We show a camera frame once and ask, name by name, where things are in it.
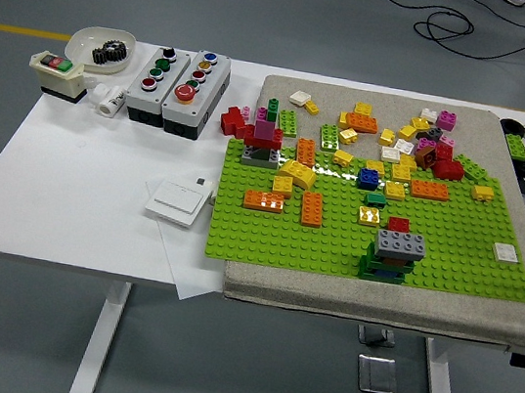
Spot grey emergency stop box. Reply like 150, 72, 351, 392
158, 45, 236, 144

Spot metal floor plate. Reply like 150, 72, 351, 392
352, 352, 404, 393

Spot grey square brick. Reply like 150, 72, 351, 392
240, 145, 282, 171

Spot pink tall brick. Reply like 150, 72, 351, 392
251, 106, 281, 143

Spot grey long brick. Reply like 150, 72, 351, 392
372, 227, 430, 263

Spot dark grey brick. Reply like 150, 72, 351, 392
416, 124, 446, 145

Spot white wall switch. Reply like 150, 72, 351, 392
141, 177, 211, 233

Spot red rounded brick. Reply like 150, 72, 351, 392
430, 156, 468, 184

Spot black floor cable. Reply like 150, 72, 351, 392
409, 4, 525, 67

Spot dark green small brick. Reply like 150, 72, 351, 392
363, 191, 389, 210

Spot orange long brick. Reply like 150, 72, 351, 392
241, 188, 287, 216
293, 137, 321, 169
408, 177, 452, 203
343, 111, 382, 137
297, 190, 328, 230

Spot green long brick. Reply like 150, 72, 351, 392
317, 122, 345, 154
449, 153, 494, 185
275, 109, 302, 140

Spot red wide brick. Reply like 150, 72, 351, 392
241, 123, 286, 153

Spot blue flat brick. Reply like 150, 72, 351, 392
372, 268, 404, 282

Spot metal floor box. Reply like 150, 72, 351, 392
355, 324, 400, 351

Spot red stepped brick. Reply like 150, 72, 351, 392
217, 105, 252, 142

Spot cream switch box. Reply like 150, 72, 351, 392
24, 48, 94, 107

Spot white square plate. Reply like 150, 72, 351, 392
491, 241, 524, 267

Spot green studded baseplate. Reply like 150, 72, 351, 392
202, 135, 525, 307

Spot magenta square brick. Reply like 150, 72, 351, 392
416, 136, 438, 155

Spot green narrow brick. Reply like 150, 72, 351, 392
265, 97, 283, 124

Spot green stacked bricks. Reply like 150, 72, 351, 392
356, 243, 419, 288

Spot grey four-button box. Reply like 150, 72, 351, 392
120, 41, 195, 133

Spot white dish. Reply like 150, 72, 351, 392
62, 22, 139, 80

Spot black gear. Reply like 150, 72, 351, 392
90, 37, 130, 70

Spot yellow curved brick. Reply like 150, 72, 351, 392
275, 156, 321, 192

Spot red square brick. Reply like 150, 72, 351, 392
386, 215, 413, 235

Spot blue square brick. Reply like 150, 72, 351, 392
355, 166, 384, 193

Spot brown square brick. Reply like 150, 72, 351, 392
413, 144, 442, 172

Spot white square brick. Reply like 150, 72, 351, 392
392, 137, 416, 155
418, 107, 441, 125
378, 145, 404, 165
287, 89, 314, 109

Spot dark orange square brick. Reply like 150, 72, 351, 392
379, 254, 416, 272

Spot white paper sheet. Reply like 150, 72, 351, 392
127, 172, 241, 308

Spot white pipe fitting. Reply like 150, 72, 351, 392
88, 80, 130, 120

